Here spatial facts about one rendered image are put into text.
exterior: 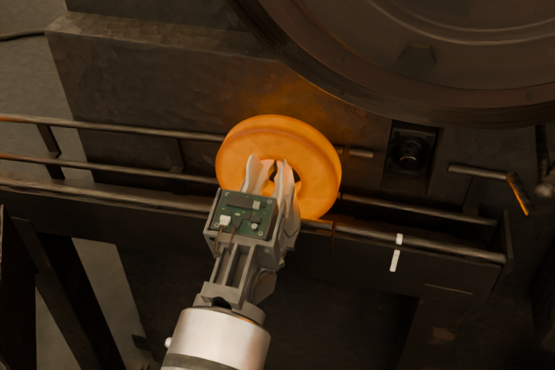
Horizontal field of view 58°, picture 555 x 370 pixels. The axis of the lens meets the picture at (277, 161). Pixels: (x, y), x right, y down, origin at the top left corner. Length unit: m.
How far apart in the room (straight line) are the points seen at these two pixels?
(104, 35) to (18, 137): 1.45
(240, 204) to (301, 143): 0.11
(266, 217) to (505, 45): 0.26
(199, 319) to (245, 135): 0.22
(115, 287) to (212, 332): 1.03
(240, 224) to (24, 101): 1.87
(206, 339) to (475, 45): 0.32
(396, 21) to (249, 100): 0.32
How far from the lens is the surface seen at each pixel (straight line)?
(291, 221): 0.55
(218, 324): 0.46
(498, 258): 0.62
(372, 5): 0.34
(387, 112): 0.49
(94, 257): 1.57
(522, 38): 0.36
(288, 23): 0.43
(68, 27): 0.71
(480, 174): 0.64
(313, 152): 0.57
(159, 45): 0.64
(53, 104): 2.23
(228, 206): 0.50
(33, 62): 2.56
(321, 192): 0.60
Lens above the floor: 1.17
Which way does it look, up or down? 42 degrees down
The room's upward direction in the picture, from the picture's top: straight up
